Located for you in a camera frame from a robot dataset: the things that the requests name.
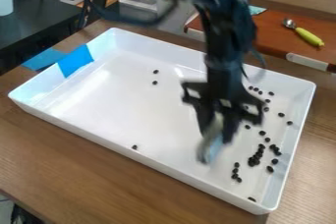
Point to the black desk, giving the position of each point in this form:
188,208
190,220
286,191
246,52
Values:
30,21

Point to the white and blue tool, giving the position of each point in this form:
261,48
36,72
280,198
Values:
211,149

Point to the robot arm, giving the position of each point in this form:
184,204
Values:
227,21

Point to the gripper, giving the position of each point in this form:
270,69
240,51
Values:
223,87

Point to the blue tape strip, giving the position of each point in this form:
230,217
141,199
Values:
74,60

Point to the pile of black bits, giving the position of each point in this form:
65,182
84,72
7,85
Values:
262,149

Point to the white tray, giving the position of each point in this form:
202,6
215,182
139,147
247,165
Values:
131,103

